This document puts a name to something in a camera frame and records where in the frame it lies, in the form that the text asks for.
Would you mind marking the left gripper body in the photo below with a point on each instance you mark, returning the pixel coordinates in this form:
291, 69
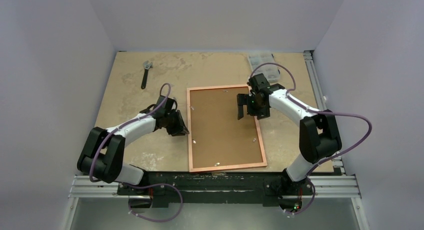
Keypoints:
173, 123

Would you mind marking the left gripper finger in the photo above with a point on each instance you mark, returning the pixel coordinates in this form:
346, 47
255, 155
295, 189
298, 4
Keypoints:
181, 126
173, 131

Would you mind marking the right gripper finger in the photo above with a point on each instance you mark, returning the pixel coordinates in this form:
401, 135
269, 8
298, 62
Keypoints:
242, 100
262, 113

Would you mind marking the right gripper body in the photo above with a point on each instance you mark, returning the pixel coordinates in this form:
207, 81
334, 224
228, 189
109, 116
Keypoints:
249, 106

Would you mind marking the red picture frame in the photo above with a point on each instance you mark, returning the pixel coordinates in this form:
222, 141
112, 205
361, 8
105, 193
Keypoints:
189, 139

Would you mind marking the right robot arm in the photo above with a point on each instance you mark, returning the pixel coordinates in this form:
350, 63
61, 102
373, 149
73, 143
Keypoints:
319, 136

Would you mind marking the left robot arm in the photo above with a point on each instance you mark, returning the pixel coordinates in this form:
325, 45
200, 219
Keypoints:
103, 153

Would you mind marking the clear plastic screw box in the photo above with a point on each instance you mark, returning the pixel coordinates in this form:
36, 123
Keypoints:
270, 71

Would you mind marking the black adjustable wrench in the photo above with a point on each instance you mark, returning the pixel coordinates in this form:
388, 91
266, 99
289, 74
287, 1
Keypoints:
147, 65

